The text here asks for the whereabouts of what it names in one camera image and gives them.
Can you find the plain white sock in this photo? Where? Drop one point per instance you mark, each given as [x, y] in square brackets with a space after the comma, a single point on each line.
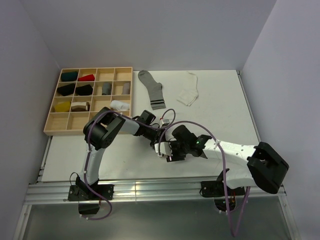
[189, 92]

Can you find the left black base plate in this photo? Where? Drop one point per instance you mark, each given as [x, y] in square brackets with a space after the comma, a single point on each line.
[76, 194]

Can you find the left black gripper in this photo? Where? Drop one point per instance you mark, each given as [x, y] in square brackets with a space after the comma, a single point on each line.
[157, 137]

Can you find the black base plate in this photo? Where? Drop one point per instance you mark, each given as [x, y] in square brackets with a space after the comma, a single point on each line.
[76, 194]
[215, 189]

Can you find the aluminium mounting rail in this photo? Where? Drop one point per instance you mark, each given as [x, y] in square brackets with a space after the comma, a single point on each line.
[129, 190]

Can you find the yellow rolled sock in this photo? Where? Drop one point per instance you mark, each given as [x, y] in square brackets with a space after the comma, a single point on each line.
[62, 107]

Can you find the grey striped sock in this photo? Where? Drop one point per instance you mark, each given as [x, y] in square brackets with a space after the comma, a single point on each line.
[154, 90]

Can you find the white brown rolled sock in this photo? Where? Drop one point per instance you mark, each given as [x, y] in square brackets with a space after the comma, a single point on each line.
[80, 106]

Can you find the black rolled sock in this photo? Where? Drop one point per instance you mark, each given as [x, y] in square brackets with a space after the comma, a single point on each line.
[85, 90]
[66, 90]

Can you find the white striped sock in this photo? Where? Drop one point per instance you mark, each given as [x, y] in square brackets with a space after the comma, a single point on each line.
[118, 105]

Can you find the black rolled sock left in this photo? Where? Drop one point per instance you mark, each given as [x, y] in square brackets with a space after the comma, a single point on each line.
[66, 90]

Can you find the red rolled sock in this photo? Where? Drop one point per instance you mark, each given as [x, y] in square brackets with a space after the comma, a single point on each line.
[87, 78]

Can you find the black rolled sock right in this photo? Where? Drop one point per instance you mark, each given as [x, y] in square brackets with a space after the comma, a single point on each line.
[85, 90]

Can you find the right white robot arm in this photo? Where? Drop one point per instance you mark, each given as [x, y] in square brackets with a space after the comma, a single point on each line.
[242, 165]

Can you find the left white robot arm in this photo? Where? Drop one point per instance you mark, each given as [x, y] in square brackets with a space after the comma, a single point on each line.
[101, 131]

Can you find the dark green rolled sock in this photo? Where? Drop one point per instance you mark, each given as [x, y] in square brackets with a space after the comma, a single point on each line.
[69, 76]

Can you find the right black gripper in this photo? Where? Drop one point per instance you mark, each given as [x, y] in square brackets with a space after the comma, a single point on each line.
[174, 157]

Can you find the wooden compartment tray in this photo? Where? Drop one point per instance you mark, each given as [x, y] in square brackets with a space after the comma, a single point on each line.
[72, 123]

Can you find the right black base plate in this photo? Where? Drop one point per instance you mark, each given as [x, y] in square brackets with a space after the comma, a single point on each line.
[215, 189]

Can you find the light grey rolled sock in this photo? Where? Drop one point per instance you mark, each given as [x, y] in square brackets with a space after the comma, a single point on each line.
[126, 88]

